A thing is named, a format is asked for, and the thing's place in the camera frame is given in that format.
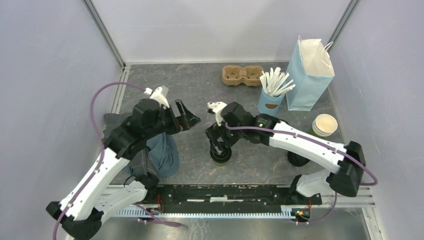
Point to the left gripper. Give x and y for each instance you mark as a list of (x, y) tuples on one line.
[(185, 122)]

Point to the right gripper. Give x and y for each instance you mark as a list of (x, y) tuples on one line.
[(215, 131)]

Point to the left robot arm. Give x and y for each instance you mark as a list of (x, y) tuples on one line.
[(82, 213)]

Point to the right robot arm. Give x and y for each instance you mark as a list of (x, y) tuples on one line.
[(343, 165)]

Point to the blue cloth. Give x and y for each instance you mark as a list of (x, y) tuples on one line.
[(160, 158)]

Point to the grey checked cloth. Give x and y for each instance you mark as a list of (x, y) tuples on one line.
[(112, 121)]

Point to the brown cardboard cup carrier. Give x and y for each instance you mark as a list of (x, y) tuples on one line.
[(234, 75)]

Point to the blue straw holder cup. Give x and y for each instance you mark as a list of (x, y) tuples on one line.
[(268, 104)]

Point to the stack of black lids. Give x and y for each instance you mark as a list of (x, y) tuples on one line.
[(296, 160)]

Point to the white wrapped straws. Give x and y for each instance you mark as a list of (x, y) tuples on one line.
[(275, 84)]

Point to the stack of green paper cups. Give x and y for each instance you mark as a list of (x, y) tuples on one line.
[(324, 126)]

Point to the light blue paper bag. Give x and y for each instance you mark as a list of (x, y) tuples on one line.
[(311, 70)]

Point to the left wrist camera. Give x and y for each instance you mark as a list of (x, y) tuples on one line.
[(159, 95)]

